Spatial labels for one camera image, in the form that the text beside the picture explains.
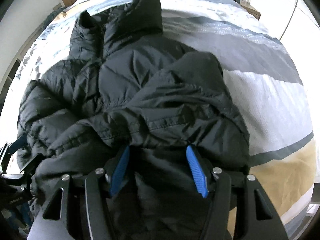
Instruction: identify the striped duvet cover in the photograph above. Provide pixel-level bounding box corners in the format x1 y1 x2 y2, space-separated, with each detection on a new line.
1 0 316 239

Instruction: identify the dark clothes pile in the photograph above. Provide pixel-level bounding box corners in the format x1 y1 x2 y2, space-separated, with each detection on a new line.
41 7 67 30

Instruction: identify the wooden nightstand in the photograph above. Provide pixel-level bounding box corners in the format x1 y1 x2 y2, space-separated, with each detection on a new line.
240 1 261 20

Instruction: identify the white sliding wardrobe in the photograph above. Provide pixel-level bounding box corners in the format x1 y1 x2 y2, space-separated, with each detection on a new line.
248 0 319 85

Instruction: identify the black puffer jacket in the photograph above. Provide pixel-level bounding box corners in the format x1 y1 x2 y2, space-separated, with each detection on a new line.
17 0 251 240

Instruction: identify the low white shelf unit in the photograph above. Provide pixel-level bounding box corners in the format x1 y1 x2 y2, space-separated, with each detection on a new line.
1 26 43 110

